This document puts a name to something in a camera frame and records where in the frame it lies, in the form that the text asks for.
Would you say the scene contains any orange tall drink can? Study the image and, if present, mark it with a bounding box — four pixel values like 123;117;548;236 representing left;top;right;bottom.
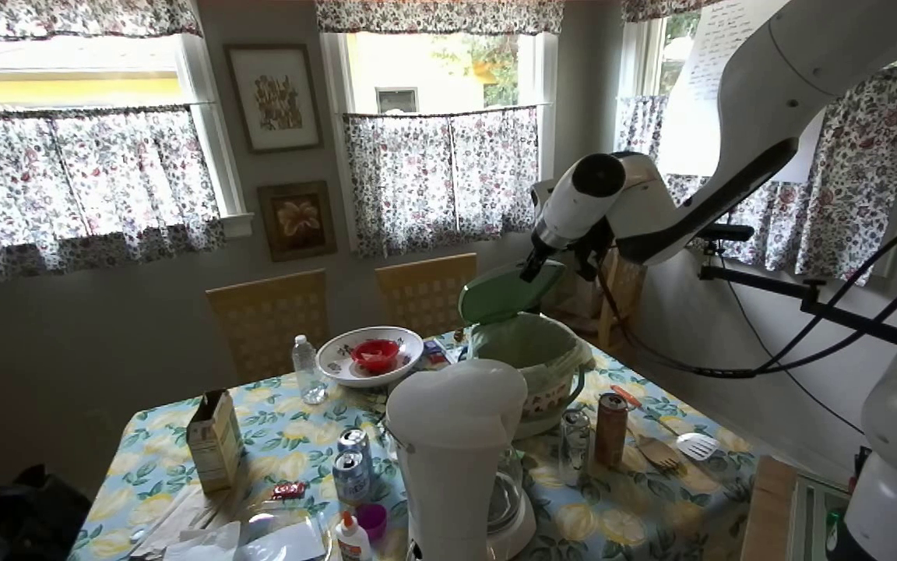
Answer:
595;393;630;468

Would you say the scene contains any white coffee maker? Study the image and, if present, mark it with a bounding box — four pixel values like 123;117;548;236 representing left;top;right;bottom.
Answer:
388;360;537;561

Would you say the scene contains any middle floral curtain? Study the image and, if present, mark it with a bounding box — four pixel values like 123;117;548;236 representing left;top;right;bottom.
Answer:
345;106;538;256

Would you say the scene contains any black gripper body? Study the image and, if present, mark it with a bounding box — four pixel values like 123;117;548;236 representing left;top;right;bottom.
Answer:
520;220;613;281

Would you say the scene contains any left floral curtain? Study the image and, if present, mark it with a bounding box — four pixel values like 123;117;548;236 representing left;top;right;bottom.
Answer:
0;106;223;281

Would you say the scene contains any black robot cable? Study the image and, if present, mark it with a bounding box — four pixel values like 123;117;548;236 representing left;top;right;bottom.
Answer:
592;199;897;382

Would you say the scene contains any brown paper carton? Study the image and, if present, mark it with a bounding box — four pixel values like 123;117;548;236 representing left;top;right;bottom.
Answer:
187;389;246;493

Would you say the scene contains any blue patterned can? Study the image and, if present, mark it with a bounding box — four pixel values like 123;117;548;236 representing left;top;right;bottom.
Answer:
332;453;374;505

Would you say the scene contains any wooden spatula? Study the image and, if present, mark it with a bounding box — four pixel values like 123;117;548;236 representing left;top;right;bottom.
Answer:
636;436;680;471

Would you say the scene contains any white plate with red food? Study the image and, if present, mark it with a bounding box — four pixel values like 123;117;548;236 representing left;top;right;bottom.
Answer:
317;323;424;389

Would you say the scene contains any green bin lid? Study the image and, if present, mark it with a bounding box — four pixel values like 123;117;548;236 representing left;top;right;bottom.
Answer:
458;262;561;323

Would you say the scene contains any white bin with liner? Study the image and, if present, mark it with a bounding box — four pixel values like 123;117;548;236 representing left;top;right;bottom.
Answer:
466;313;592;439

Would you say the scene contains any black camera arm stand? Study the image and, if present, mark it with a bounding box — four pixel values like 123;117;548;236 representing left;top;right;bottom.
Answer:
697;224;897;345

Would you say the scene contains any white glue bottle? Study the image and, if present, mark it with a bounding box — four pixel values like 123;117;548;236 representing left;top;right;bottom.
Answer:
338;510;374;561

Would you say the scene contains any framed botanical picture upper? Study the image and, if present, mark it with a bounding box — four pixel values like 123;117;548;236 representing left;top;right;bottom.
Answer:
229;43;322;152

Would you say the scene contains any right wooden chair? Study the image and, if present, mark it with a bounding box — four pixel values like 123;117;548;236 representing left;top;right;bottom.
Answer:
377;252;476;333

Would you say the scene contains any left wooden chair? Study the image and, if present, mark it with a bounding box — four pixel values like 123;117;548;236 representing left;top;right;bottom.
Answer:
206;271;327;381

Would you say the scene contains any framed dark picture lower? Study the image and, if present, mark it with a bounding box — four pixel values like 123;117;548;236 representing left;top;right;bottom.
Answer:
259;182;338;262

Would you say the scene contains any purple small cup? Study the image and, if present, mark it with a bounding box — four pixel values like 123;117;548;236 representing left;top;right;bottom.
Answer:
356;503;390;542

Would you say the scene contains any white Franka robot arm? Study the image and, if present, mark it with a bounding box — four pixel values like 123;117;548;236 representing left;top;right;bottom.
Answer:
525;0;897;561

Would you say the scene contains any silver drink can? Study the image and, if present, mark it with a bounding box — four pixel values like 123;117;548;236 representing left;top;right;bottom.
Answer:
338;427;370;465

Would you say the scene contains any right floral curtain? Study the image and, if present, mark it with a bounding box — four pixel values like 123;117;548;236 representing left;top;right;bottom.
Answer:
613;65;897;281

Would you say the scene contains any wooden chair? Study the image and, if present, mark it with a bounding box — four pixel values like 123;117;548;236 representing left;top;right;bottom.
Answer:
206;271;327;381
377;252;476;333

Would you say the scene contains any clear plastic water bottle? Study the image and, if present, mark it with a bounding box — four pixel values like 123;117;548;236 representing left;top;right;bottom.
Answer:
292;333;327;406

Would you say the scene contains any floral curtain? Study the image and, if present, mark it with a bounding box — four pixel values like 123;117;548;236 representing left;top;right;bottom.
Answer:
613;65;897;281
345;106;538;256
0;106;223;281

